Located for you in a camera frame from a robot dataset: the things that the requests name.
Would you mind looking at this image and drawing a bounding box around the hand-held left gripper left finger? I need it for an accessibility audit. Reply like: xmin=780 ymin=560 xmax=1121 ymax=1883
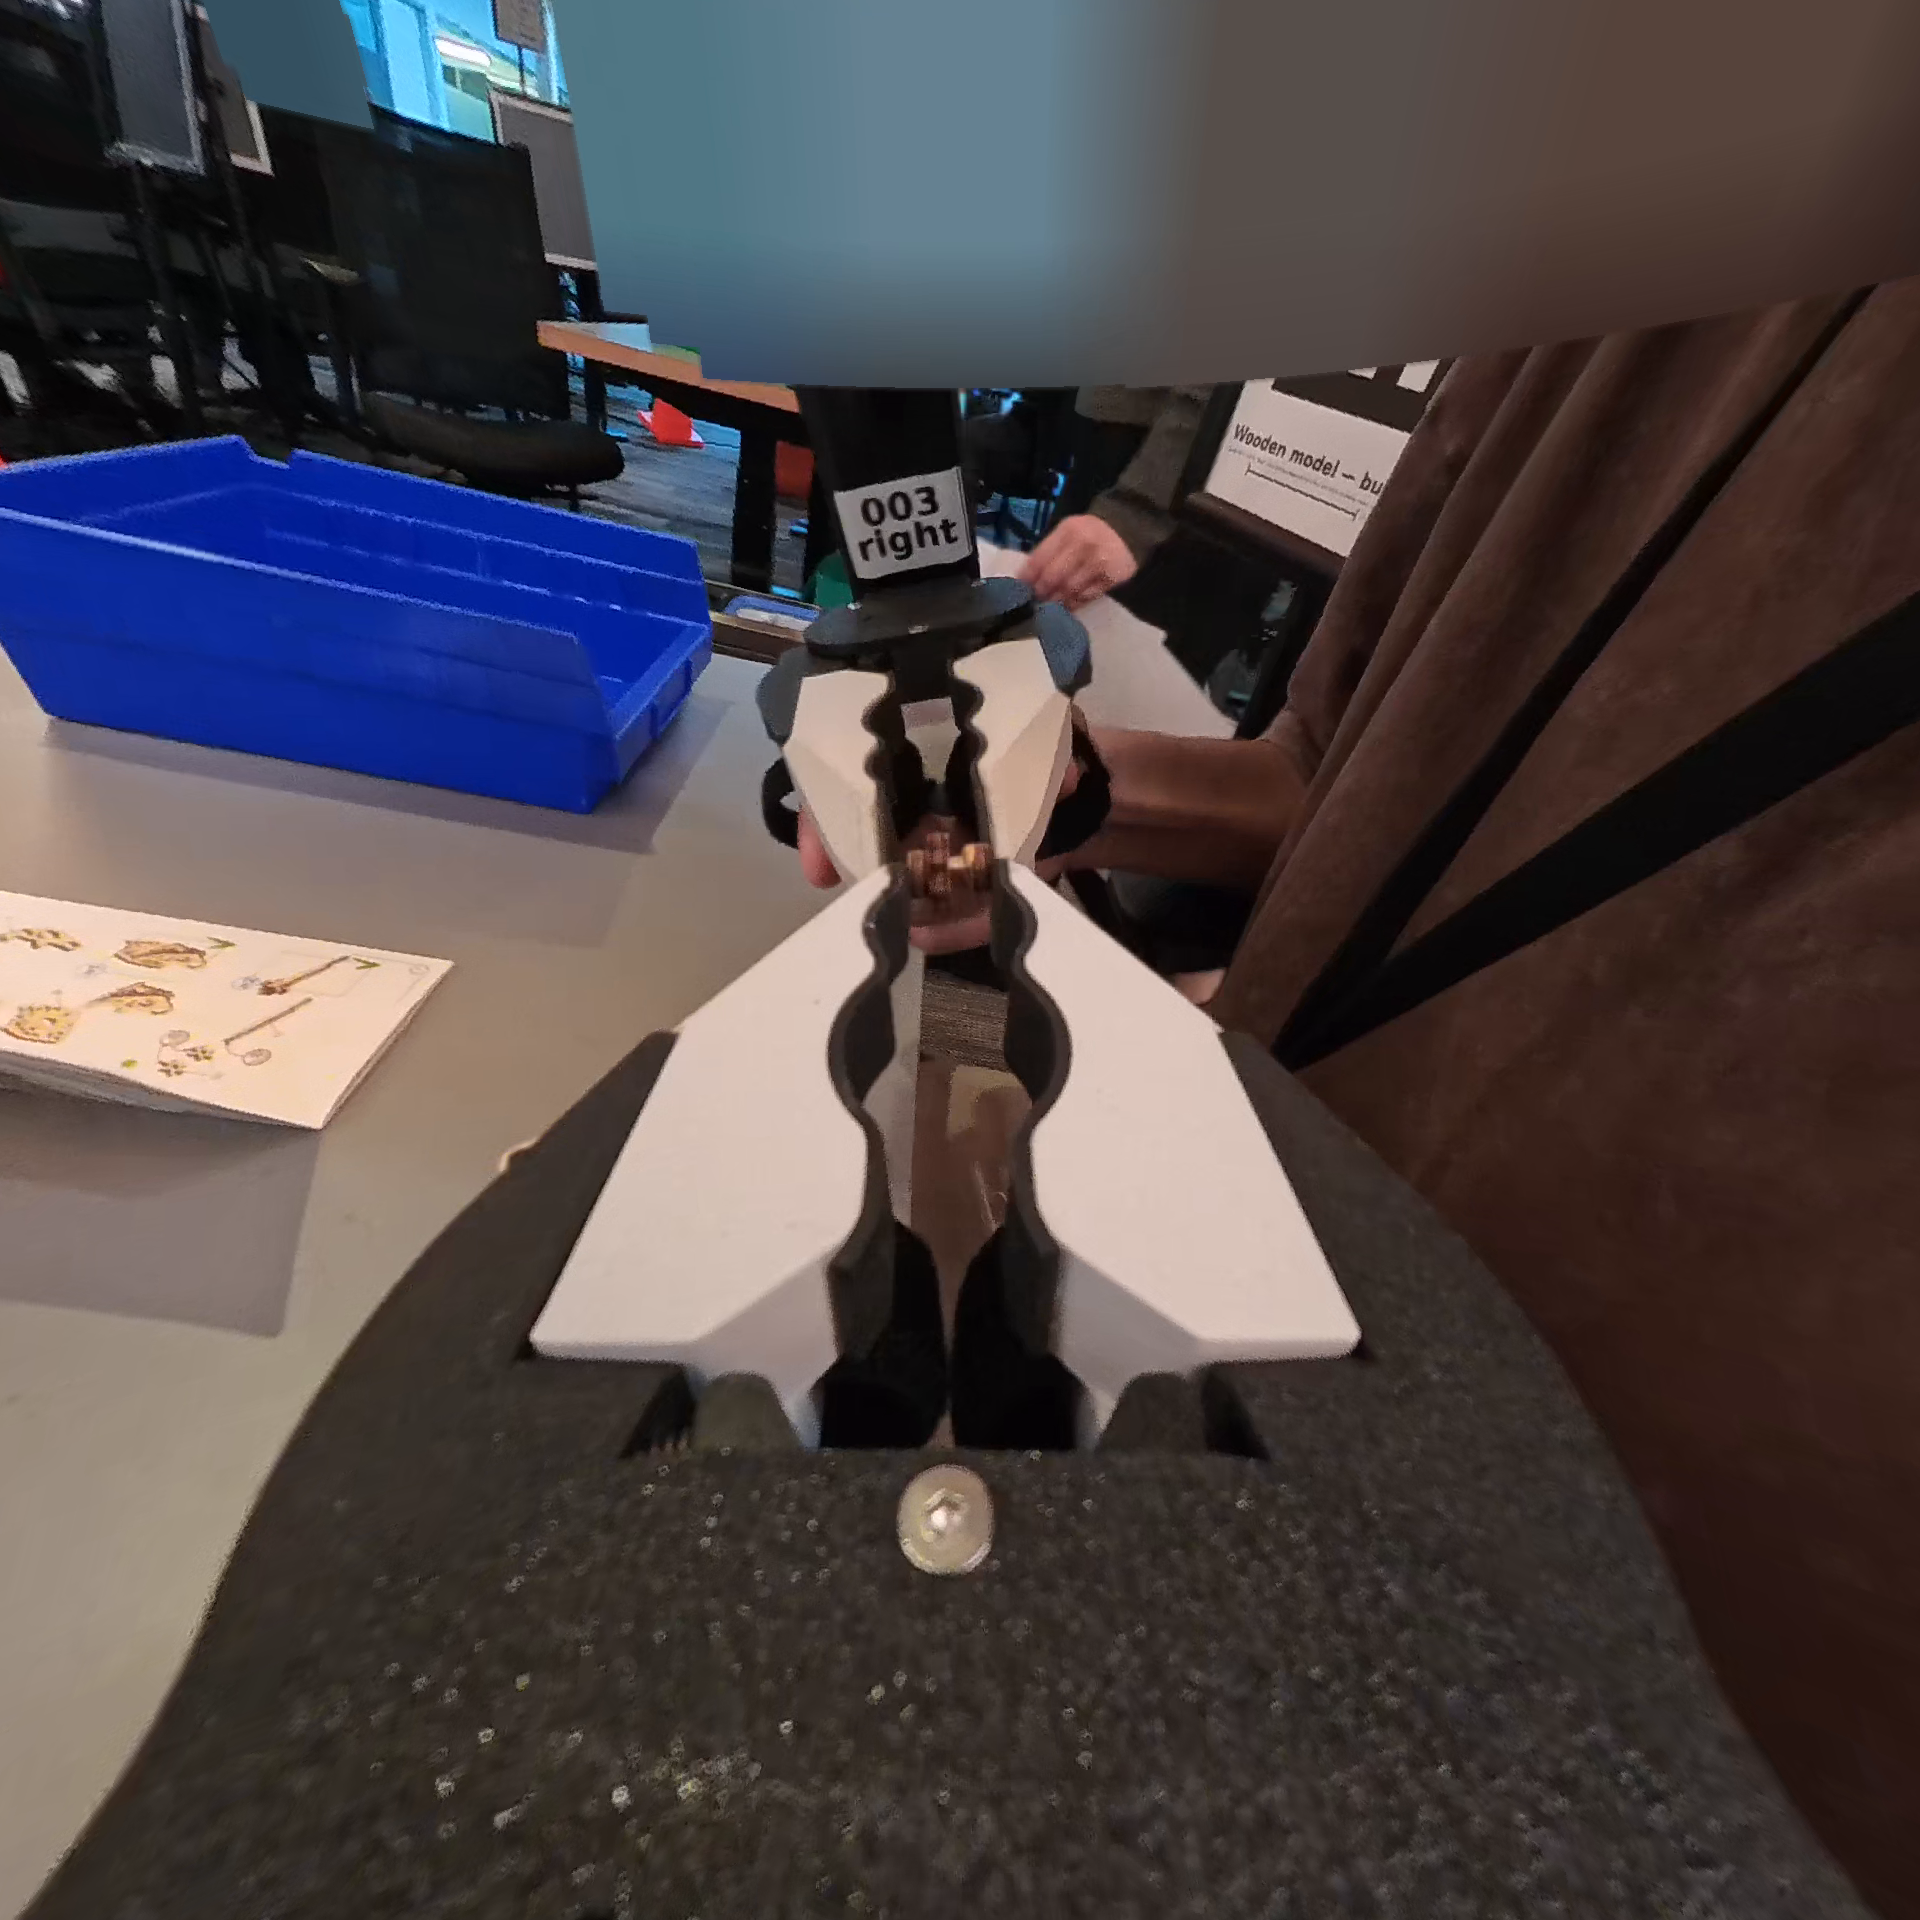
xmin=527 ymin=874 xmax=929 ymax=1446

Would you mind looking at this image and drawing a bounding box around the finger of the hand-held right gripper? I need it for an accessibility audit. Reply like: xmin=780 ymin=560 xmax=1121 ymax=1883
xmin=780 ymin=664 xmax=922 ymax=890
xmin=949 ymin=641 xmax=1077 ymax=880

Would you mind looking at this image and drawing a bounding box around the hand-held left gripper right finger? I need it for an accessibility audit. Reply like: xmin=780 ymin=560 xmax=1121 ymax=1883
xmin=982 ymin=866 xmax=1365 ymax=1445

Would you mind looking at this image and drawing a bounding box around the person's right forearm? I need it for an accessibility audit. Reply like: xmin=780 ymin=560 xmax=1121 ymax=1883
xmin=1071 ymin=728 xmax=1309 ymax=890

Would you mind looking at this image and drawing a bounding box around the grey desk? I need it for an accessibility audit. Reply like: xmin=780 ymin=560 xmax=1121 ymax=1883
xmin=0 ymin=597 xmax=887 ymax=1920

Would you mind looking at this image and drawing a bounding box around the person's right hand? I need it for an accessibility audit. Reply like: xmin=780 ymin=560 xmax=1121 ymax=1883
xmin=795 ymin=728 xmax=1121 ymax=962

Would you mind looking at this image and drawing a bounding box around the wooden top table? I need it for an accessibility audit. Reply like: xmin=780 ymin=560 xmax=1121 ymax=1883
xmin=538 ymin=317 xmax=815 ymax=589

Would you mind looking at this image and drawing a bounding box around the black framed sign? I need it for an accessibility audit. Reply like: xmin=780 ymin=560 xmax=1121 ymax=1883
xmin=1178 ymin=358 xmax=1450 ymax=580

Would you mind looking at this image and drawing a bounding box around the black monitor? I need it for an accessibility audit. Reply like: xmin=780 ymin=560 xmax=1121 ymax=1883
xmin=491 ymin=86 xmax=601 ymax=275

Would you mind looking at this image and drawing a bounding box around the black office chair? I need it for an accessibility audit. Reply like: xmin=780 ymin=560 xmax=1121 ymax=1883
xmin=356 ymin=138 xmax=627 ymax=508

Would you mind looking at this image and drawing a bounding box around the blue plastic bin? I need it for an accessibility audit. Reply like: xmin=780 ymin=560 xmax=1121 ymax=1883
xmin=0 ymin=432 xmax=715 ymax=816

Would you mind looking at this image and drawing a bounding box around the person's brown top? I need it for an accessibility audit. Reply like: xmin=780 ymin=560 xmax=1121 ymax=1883
xmin=1211 ymin=282 xmax=1920 ymax=1920

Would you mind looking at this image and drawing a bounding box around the printed instruction booklet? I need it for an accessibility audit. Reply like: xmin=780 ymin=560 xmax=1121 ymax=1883
xmin=0 ymin=888 xmax=457 ymax=1131

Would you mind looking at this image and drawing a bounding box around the black lanyard strap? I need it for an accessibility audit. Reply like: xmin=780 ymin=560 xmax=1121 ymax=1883
xmin=1271 ymin=592 xmax=1920 ymax=1069

